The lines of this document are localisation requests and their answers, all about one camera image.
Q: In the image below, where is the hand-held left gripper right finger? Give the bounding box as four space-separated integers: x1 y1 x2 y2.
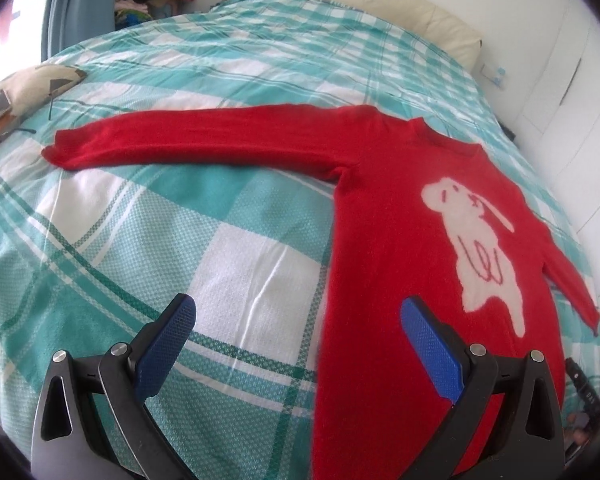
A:
401 297 566 480

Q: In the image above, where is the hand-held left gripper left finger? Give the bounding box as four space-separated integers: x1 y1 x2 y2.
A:
31 293 197 480

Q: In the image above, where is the red sweater with white dog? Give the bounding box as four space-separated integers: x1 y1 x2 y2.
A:
41 103 600 480

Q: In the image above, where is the bed with teal plaid cover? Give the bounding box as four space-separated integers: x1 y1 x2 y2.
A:
0 0 600 480

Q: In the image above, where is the white wardrobe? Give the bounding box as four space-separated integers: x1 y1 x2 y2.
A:
500 0 600 311

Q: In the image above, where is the beige patterned cushion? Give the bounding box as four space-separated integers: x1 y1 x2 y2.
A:
0 65 87 162

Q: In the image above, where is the blue curtain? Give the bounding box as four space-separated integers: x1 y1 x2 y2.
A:
42 0 118 63

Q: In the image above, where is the cream padded headboard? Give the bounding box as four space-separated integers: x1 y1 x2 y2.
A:
240 0 482 68

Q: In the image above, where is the white wall socket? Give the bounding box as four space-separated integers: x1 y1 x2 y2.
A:
482 62 509 89

